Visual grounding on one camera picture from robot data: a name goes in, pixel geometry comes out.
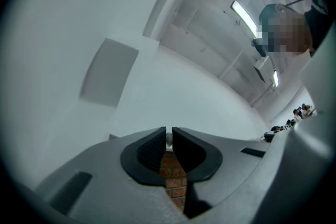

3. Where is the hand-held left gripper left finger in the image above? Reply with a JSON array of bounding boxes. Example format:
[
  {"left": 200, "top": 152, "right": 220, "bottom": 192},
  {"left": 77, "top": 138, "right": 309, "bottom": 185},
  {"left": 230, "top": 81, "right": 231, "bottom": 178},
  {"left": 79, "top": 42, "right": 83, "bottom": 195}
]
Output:
[{"left": 34, "top": 126, "right": 186, "bottom": 224}]

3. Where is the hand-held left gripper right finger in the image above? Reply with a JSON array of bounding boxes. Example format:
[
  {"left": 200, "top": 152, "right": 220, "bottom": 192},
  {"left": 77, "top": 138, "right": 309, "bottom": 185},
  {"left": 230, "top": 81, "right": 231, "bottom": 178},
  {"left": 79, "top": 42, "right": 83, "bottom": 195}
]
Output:
[{"left": 172, "top": 126, "right": 272, "bottom": 220}]

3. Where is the person's head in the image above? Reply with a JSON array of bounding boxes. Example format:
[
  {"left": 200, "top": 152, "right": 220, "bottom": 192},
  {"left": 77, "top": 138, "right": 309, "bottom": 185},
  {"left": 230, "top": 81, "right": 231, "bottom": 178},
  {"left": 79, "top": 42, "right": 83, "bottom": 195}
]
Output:
[{"left": 258, "top": 3, "right": 313, "bottom": 58}]

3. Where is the long ceiling light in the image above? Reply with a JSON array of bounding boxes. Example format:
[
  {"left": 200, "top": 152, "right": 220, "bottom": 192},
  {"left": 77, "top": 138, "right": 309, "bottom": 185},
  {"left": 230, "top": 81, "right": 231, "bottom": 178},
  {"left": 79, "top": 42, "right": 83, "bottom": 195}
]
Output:
[{"left": 230, "top": 0, "right": 260, "bottom": 35}]

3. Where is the person's black shirt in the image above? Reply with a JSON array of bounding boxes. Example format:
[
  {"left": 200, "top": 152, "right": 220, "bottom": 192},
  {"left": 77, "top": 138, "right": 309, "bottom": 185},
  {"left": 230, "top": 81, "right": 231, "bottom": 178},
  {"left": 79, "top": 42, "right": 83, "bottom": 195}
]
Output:
[{"left": 303, "top": 0, "right": 330, "bottom": 52}]

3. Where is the grey wall panel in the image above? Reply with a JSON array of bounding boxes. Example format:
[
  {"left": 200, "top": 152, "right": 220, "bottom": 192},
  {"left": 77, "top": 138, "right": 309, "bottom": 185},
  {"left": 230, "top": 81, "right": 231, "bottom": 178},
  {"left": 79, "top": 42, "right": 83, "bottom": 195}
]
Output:
[{"left": 79, "top": 37, "right": 140, "bottom": 109}]

